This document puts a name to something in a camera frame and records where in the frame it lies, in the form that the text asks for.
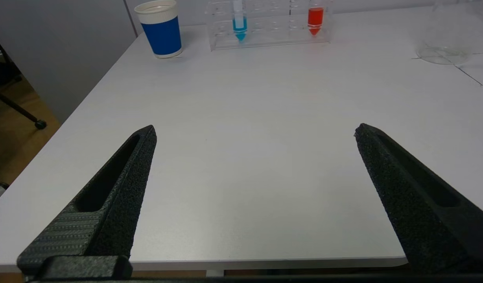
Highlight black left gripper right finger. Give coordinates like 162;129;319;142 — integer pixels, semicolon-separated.
354;123;483;274

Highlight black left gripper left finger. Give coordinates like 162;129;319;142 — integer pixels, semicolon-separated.
17;125;157;281

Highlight clear glass beaker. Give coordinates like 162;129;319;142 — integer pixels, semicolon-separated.
417;0;483;66

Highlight test tube with red pigment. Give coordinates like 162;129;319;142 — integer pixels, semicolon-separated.
308;0;324;37

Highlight clear acrylic test tube rack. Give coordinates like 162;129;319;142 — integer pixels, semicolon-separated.
205;0;332;51

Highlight test tube with blue pigment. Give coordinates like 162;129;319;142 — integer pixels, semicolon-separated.
232;0;248;42

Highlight black wheeled stand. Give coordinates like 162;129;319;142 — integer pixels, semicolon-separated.
0;33;47;131

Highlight blue white paper cup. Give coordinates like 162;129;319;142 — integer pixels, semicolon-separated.
134;0;183;59

